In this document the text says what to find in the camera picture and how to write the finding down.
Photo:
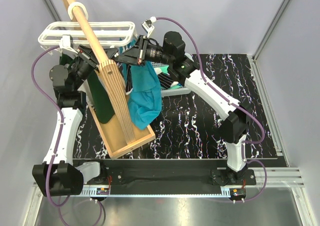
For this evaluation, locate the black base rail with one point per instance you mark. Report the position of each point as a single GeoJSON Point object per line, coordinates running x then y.
{"type": "Point", "coordinates": [124, 171]}

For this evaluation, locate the wooden pole stand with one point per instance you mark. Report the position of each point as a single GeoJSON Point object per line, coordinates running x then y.
{"type": "Point", "coordinates": [112, 78]}

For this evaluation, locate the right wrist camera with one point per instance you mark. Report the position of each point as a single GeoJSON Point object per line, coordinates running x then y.
{"type": "Point", "coordinates": [148, 25]}

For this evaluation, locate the green white sock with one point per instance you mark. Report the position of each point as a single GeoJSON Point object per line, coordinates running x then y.
{"type": "Point", "coordinates": [99, 96]}

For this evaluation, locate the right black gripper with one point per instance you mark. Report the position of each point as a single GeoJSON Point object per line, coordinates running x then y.
{"type": "Point", "coordinates": [136, 54]}

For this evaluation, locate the grey plastic basket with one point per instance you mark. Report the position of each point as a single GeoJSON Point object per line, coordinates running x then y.
{"type": "Point", "coordinates": [171, 92]}

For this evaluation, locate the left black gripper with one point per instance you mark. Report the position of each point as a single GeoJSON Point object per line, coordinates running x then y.
{"type": "Point", "coordinates": [87, 54]}

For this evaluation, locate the black white striped sock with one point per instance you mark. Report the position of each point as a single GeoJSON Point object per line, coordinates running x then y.
{"type": "Point", "coordinates": [129, 82]}

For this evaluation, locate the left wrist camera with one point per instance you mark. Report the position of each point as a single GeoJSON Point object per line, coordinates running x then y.
{"type": "Point", "coordinates": [65, 44]}

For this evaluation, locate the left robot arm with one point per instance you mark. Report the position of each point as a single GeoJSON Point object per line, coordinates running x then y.
{"type": "Point", "coordinates": [56, 175]}

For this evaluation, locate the teal cloth garment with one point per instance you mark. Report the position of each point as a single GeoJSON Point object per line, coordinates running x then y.
{"type": "Point", "coordinates": [145, 100]}

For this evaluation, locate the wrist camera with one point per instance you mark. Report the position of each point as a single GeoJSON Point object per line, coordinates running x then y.
{"type": "Point", "coordinates": [65, 44]}
{"type": "Point", "coordinates": [148, 25]}

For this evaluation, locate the wooden tray base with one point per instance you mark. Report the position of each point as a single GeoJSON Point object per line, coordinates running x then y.
{"type": "Point", "coordinates": [114, 138]}

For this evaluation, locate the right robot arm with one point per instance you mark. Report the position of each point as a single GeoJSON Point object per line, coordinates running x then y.
{"type": "Point", "coordinates": [235, 121]}

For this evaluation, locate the white plastic clip hanger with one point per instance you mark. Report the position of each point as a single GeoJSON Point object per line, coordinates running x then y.
{"type": "Point", "coordinates": [79, 31]}

